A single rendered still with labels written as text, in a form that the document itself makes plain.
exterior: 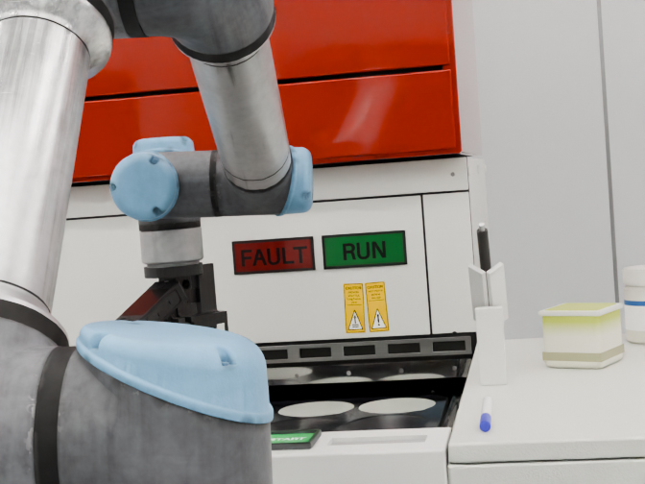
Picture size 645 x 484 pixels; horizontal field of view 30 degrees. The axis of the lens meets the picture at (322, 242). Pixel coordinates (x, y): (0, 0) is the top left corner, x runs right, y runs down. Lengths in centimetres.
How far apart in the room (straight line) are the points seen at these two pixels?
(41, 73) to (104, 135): 81
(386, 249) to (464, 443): 65
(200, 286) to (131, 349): 77
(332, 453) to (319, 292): 64
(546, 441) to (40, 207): 48
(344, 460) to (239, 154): 33
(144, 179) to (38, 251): 49
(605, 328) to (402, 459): 41
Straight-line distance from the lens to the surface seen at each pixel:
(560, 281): 317
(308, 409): 161
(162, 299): 143
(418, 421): 150
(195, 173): 133
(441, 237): 167
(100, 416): 72
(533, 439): 107
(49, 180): 87
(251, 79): 111
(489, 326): 133
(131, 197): 132
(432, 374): 168
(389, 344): 170
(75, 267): 179
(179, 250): 143
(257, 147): 121
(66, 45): 95
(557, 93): 316
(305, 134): 164
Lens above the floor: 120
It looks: 3 degrees down
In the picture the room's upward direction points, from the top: 4 degrees counter-clockwise
